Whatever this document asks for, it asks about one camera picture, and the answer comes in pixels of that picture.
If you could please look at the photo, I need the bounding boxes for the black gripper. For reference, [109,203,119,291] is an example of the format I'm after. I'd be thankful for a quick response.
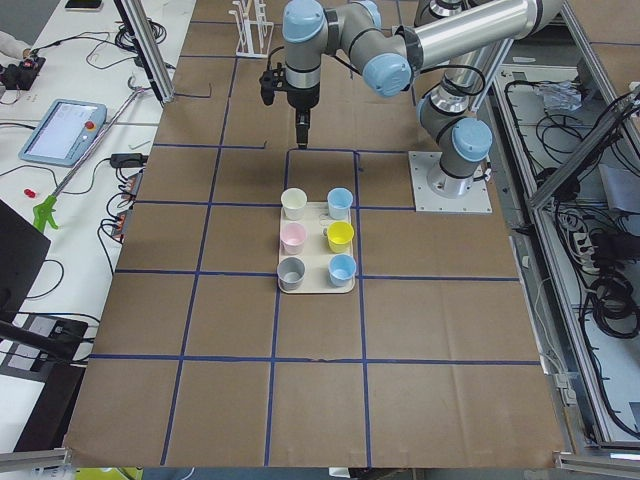
[286,84,320,149]

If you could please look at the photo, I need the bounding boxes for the white ikea cup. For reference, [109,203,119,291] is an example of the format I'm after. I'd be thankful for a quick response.
[280,188,307,221]

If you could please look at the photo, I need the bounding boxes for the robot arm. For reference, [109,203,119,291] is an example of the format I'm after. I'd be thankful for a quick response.
[277,1,562,198]

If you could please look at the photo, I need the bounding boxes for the light blue cup far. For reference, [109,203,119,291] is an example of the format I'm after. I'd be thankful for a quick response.
[327,187,353,220]

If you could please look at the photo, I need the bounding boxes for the light blue cup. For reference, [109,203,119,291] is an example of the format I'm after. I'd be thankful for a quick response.
[327,187,353,220]
[328,254,356,287]

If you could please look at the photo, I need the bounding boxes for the pink cup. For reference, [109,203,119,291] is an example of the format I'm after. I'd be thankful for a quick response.
[280,222,307,255]

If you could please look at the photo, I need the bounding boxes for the yellow cup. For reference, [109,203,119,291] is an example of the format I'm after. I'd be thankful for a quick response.
[327,221,355,253]

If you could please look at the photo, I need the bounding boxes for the grey cup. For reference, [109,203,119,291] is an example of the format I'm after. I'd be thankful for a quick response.
[276,257,306,292]

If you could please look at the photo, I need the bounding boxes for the light blue cup near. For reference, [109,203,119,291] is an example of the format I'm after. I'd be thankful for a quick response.
[328,254,356,287]

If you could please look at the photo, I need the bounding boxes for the cream plastic tray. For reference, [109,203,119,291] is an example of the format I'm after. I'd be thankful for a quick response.
[278,202,355,294]

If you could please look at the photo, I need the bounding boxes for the allen key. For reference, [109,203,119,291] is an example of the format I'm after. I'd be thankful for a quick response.
[128,140,151,151]

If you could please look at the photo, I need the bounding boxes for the black power adapter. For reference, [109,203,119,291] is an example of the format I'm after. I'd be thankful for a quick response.
[109,153,148,169]

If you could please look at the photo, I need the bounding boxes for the teach pendant tablet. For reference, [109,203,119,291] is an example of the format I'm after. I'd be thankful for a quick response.
[18,99,107,167]

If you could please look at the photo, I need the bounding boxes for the black monitor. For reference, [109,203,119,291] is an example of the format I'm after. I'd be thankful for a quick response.
[0,201,50,323]

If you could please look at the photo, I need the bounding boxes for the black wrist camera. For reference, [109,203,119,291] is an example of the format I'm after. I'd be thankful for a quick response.
[259,65,287,106]

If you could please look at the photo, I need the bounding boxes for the white wire cup rack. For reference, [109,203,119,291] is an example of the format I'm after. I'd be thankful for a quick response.
[228,0,275,59]

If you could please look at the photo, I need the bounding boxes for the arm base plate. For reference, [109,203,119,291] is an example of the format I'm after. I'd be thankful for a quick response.
[408,151,493,215]

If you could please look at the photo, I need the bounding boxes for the aluminium frame post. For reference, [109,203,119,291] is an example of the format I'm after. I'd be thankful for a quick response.
[114,0,175,105]

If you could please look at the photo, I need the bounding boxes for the green handled reacher grabber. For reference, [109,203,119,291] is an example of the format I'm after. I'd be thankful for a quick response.
[19,86,149,233]

